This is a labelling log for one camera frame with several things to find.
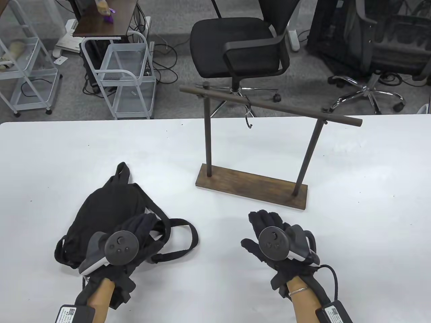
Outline person's left hand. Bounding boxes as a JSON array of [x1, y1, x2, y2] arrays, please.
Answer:
[[75, 213, 165, 310]]

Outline person's right hand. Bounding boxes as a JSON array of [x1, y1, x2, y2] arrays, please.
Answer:
[[240, 210, 332, 308]]

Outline black backpack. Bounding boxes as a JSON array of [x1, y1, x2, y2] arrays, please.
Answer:
[[55, 162, 199, 270]]

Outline metal s-hook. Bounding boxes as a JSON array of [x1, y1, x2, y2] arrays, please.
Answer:
[[243, 95, 256, 129]]

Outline person's left forearm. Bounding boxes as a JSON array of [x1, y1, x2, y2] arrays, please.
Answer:
[[87, 278, 115, 323]]

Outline person's right forearm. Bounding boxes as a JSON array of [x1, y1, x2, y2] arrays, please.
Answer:
[[286, 276, 321, 323]]

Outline grey black tracking controller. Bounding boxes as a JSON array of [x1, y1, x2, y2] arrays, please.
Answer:
[[78, 230, 139, 277], [258, 224, 320, 268]]

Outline dark wooden hanging rack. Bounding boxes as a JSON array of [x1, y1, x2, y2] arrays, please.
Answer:
[[179, 82, 363, 211]]

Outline black wrist box white label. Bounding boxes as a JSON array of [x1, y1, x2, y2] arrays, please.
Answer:
[[315, 301, 354, 323], [57, 304, 96, 323]]

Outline black computer tower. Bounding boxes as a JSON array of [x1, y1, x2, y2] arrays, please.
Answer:
[[80, 40, 101, 94]]

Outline black office chair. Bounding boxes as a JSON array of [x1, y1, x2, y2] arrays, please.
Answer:
[[190, 0, 301, 118]]

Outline white desk leg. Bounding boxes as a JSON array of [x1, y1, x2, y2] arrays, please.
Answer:
[[289, 0, 301, 51]]

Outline white desk foot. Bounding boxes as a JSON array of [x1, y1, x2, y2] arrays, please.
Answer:
[[52, 19, 83, 58]]

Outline grey mesh chair chrome base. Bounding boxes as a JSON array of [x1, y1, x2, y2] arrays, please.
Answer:
[[308, 0, 431, 115]]

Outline brown wooden side table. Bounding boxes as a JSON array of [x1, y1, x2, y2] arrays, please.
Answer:
[[72, 0, 139, 37]]

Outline beige plush object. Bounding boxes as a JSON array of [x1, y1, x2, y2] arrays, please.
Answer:
[[0, 40, 26, 71]]

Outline black glove cable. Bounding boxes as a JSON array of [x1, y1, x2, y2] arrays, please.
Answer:
[[317, 264, 339, 305]]

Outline white wire mesh cart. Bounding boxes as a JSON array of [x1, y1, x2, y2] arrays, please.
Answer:
[[81, 32, 157, 120], [0, 0, 63, 117]]

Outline black floor cable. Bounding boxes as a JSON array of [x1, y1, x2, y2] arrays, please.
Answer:
[[153, 34, 179, 84]]

